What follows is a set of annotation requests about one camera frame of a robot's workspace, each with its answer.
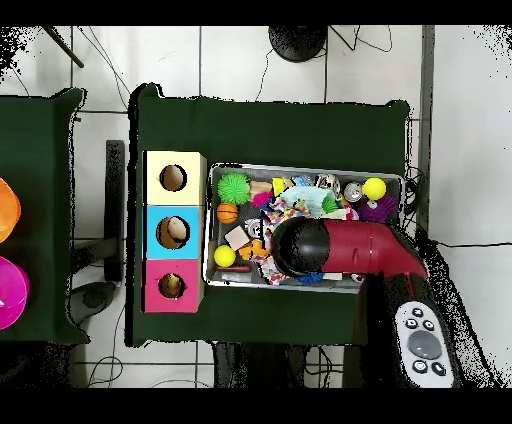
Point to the black panel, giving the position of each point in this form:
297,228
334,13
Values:
114,208

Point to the orange toy block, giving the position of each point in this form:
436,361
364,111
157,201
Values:
254,250

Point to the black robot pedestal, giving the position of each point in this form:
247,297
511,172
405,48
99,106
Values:
264,368

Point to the black rod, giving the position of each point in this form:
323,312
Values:
62,46

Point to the dark green side tablecloth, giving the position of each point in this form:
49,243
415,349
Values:
40,160

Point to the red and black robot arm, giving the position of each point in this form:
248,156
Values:
360,248

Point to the purple spiky ball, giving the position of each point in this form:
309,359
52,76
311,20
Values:
378,210

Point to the large yellow ball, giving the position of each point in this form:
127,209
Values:
374,189

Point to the light teal waffle cloth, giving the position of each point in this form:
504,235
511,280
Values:
304,200

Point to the orange mini basketball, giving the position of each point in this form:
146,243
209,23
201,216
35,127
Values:
227,213

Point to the pink disc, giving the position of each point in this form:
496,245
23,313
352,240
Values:
11,292

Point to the wooden box with three holes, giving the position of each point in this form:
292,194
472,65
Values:
156,240

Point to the orange disc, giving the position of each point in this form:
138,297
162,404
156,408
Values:
8,210

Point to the green spiky ball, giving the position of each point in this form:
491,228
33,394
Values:
233,189

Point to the small yellow ball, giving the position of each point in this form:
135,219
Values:
225,255

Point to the black round base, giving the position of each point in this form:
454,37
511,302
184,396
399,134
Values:
298,40

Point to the heart print cloth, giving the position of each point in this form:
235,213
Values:
278,214

